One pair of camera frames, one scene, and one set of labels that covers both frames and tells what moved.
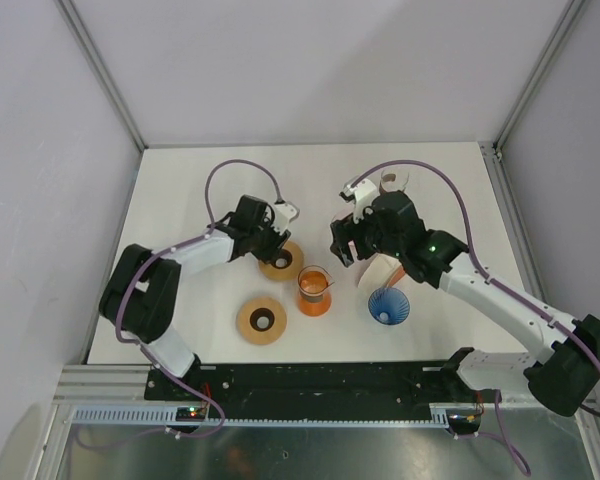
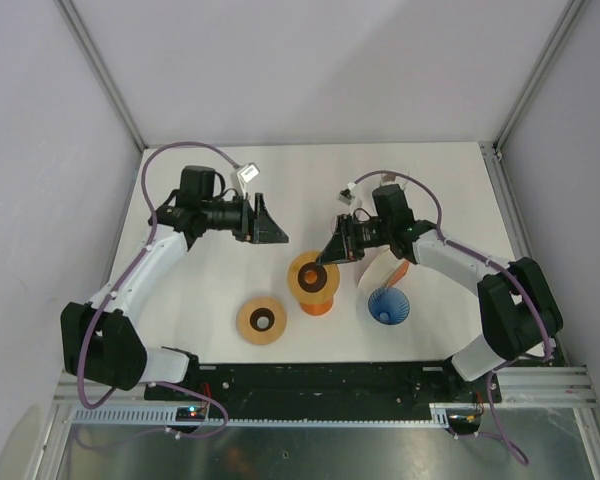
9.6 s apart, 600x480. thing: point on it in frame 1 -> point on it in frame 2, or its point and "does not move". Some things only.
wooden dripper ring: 295,268 -> 311,282
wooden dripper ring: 261,321 does not move
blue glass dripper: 388,306 does not move
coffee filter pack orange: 382,272 does not move
